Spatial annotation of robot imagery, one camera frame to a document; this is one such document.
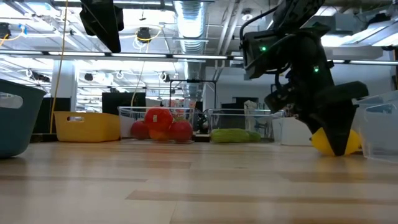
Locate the corrugated silver ventilation duct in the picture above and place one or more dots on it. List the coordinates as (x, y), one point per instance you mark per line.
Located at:
(191, 18)

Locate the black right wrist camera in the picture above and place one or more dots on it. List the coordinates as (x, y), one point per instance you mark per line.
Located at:
(261, 60)

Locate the frosted clear plastic bin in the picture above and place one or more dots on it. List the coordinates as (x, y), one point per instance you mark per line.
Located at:
(382, 140)

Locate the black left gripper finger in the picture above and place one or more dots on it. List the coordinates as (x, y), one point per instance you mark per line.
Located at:
(102, 18)

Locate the clear rigid plastic bin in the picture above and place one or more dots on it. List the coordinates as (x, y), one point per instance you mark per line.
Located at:
(126, 118)
(236, 119)

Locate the teal plastic basket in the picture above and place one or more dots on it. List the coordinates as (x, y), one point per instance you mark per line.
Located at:
(17, 130)

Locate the black dome ceiling camera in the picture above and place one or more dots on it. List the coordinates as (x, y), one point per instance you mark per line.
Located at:
(144, 35)

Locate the black screen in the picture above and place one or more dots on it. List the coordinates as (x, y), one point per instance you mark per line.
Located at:
(124, 101)

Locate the yellow plastic basket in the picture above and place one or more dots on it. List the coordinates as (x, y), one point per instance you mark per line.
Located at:
(87, 127)

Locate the long ceiling light bar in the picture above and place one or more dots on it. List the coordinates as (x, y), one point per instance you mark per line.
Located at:
(186, 57)

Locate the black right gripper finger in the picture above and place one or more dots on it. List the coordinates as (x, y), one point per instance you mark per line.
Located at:
(339, 124)

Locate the white plastic bin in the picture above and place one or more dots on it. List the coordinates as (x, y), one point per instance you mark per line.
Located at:
(289, 132)

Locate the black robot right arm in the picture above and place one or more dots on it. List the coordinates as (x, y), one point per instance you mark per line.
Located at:
(298, 12)

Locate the yellow lemon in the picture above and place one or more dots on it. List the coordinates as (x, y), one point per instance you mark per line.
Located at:
(318, 141)

